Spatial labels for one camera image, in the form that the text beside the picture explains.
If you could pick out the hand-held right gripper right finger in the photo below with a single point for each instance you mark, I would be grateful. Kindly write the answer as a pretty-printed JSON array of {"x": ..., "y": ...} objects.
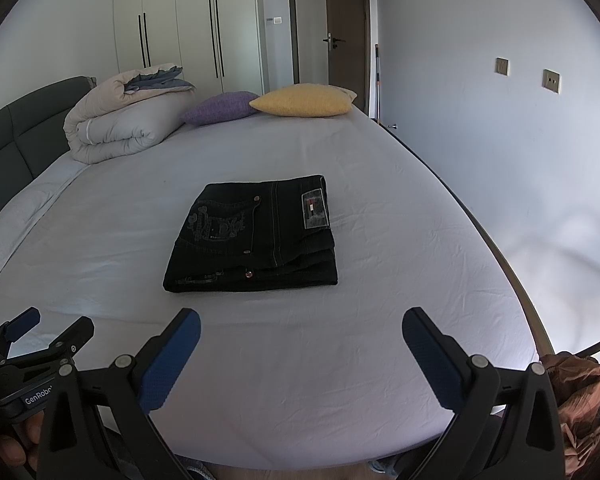
[{"x": 430, "y": 360}]

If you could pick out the brown room door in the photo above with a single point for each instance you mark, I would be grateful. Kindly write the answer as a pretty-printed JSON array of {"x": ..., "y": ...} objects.
[{"x": 350, "y": 10}]

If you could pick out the brown crumpled cloth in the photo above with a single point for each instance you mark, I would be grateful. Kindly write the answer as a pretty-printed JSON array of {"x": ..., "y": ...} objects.
[{"x": 580, "y": 390}]

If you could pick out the purple pillow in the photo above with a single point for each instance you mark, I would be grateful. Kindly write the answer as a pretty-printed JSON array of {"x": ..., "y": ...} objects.
[{"x": 220, "y": 109}]

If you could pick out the dark grey padded headboard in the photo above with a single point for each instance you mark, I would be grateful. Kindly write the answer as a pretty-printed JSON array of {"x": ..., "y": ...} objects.
[{"x": 10, "y": 130}]

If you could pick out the folded beige duvet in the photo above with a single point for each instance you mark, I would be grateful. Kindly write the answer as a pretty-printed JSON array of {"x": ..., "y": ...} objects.
[{"x": 120, "y": 130}]

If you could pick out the metal wall switch plate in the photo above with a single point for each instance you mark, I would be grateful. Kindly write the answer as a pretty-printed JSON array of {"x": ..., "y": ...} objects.
[
  {"x": 503, "y": 66},
  {"x": 551, "y": 81}
]

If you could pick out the person's left hand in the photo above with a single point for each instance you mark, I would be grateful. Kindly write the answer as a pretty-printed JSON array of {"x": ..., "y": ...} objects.
[{"x": 12, "y": 452}]

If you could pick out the white bed pillow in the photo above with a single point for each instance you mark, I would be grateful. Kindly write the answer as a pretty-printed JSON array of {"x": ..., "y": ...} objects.
[{"x": 15, "y": 225}]

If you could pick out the yellow pillow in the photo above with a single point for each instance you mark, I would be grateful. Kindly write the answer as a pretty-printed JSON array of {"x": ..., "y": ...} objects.
[{"x": 300, "y": 101}]

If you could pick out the white wardrobe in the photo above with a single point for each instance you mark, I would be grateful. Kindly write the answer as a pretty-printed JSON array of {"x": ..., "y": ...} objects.
[{"x": 190, "y": 25}]

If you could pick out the black jeans pants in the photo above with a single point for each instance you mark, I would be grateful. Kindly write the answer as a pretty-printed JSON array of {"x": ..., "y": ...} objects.
[{"x": 240, "y": 250}]

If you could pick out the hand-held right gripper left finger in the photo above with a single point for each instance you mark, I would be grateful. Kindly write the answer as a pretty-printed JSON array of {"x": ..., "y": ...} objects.
[{"x": 170, "y": 360}]

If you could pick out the bed with white sheet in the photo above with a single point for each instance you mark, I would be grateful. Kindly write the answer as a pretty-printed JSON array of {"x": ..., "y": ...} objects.
[{"x": 330, "y": 360}]

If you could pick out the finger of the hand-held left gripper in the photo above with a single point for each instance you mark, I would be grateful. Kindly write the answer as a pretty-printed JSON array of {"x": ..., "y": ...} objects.
[
  {"x": 75, "y": 335},
  {"x": 25, "y": 320}
]

